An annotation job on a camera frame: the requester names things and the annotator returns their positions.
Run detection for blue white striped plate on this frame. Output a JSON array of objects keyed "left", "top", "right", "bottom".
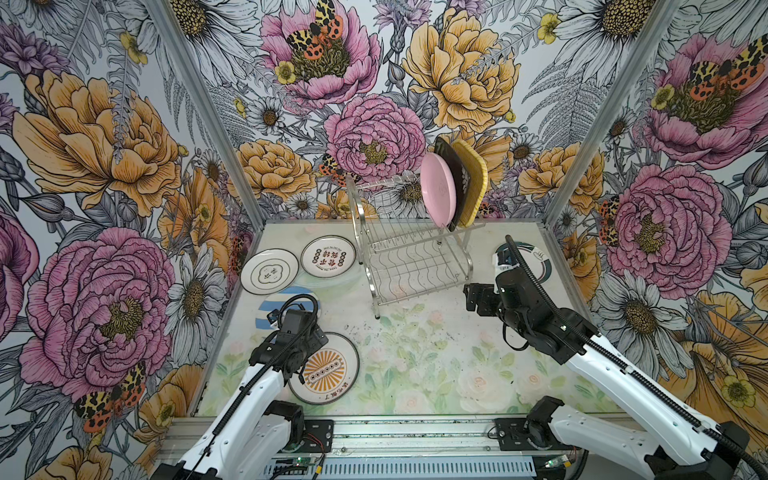
[{"left": 254, "top": 288, "right": 315, "bottom": 330}]

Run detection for white plate green red band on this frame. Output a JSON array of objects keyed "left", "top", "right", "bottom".
[{"left": 493, "top": 241, "right": 553, "bottom": 283}]

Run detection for white plate orange sunburst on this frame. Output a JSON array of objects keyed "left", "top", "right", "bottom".
[{"left": 289, "top": 332, "right": 360, "bottom": 405}]

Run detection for pink round plate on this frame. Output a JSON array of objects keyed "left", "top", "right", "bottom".
[{"left": 420, "top": 152, "right": 457, "bottom": 228}]

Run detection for yellow woven square plate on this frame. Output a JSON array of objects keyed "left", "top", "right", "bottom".
[{"left": 451, "top": 140, "right": 489, "bottom": 228}]

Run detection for black floral square plate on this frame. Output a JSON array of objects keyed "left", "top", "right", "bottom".
[{"left": 434, "top": 137, "right": 466, "bottom": 232}]

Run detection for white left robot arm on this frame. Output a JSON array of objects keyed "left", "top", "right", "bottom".
[{"left": 152, "top": 302, "right": 328, "bottom": 479}]

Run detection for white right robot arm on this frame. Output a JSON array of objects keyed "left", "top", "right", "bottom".
[{"left": 463, "top": 266, "right": 767, "bottom": 479}]

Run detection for chrome two-tier dish rack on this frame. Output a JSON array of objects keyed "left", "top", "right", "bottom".
[{"left": 344, "top": 171, "right": 484, "bottom": 319}]

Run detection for white plate green rim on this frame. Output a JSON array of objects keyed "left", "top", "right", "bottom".
[{"left": 240, "top": 248, "right": 300, "bottom": 295}]

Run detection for white plate red characters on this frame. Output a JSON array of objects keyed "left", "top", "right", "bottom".
[{"left": 300, "top": 235, "right": 357, "bottom": 278}]

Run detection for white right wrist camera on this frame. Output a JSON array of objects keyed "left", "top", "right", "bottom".
[{"left": 493, "top": 249, "right": 519, "bottom": 294}]

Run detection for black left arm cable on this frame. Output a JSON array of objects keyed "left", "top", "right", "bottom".
[{"left": 179, "top": 293, "right": 320, "bottom": 480}]

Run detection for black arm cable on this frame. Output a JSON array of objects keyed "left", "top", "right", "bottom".
[
  {"left": 179, "top": 293, "right": 320, "bottom": 480},
  {"left": 505, "top": 234, "right": 768, "bottom": 480}
]

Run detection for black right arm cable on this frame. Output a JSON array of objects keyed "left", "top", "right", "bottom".
[{"left": 505, "top": 234, "right": 768, "bottom": 480}]

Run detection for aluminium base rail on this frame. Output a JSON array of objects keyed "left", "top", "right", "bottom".
[{"left": 149, "top": 413, "right": 601, "bottom": 480}]

